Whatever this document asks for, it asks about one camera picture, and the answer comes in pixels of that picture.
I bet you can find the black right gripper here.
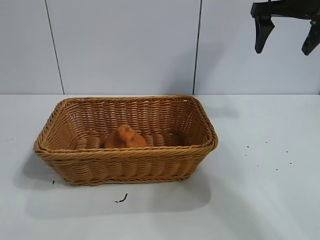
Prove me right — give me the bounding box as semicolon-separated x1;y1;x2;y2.
250;0;320;57

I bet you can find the orange soft toy fruit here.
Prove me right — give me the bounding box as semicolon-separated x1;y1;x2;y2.
103;124;149;150

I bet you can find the tan woven wicker basket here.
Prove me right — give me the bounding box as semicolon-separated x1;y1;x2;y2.
33;94;219;186

